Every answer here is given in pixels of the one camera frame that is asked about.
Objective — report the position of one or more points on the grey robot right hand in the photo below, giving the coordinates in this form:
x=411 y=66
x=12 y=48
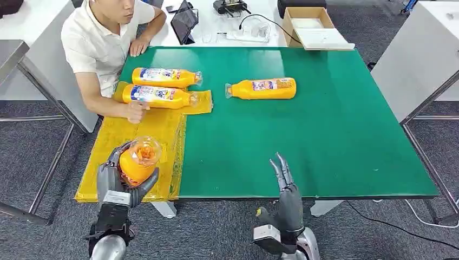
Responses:
x=290 y=208

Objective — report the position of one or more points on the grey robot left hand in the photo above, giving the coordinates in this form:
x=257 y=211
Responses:
x=105 y=176

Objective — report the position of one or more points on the person's left hand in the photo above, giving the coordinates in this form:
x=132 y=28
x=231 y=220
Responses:
x=139 y=46

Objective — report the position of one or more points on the person's right hand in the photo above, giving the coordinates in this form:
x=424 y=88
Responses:
x=135 y=112

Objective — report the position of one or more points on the orange drink bottle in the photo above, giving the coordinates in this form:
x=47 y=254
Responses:
x=157 y=97
x=261 y=89
x=138 y=163
x=161 y=77

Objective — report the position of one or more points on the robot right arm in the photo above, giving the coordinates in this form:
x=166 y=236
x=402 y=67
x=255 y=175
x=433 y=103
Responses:
x=305 y=247

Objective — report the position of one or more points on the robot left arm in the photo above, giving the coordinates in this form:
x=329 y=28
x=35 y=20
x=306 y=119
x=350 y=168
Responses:
x=109 y=247

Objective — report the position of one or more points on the yellow plastic sheet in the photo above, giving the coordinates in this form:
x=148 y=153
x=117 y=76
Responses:
x=150 y=129

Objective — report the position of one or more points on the white table foot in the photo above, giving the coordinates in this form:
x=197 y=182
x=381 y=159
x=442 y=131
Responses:
x=164 y=210
x=324 y=207

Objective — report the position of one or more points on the person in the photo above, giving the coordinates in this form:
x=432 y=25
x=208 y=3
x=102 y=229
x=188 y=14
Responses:
x=93 y=46

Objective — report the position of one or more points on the black tablet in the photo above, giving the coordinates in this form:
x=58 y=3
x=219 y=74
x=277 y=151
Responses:
x=183 y=23

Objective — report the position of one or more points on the green table mat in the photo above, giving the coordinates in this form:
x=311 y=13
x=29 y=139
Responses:
x=287 y=143

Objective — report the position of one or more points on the white power strip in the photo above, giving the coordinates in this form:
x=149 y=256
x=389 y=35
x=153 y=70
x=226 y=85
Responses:
x=244 y=37

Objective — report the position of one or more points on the white desk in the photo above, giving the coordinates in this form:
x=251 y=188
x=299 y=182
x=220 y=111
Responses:
x=36 y=21
x=419 y=54

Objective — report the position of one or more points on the clear plastic container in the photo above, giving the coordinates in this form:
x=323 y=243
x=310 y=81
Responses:
x=261 y=30

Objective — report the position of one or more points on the dark bag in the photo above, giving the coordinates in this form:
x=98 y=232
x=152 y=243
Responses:
x=9 y=5

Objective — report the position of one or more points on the brown cardboard box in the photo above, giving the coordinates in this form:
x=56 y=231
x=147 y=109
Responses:
x=288 y=21

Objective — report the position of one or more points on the white flat sheet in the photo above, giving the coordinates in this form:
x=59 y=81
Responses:
x=322 y=39

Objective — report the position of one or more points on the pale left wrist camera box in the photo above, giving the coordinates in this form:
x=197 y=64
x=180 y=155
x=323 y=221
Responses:
x=116 y=198

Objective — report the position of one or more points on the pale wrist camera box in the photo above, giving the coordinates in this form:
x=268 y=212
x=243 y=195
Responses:
x=266 y=235
x=116 y=198

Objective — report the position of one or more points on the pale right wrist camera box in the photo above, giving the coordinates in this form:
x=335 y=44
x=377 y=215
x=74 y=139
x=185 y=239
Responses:
x=266 y=235

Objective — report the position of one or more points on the steel table frame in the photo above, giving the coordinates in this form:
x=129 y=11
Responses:
x=10 y=54
x=430 y=97

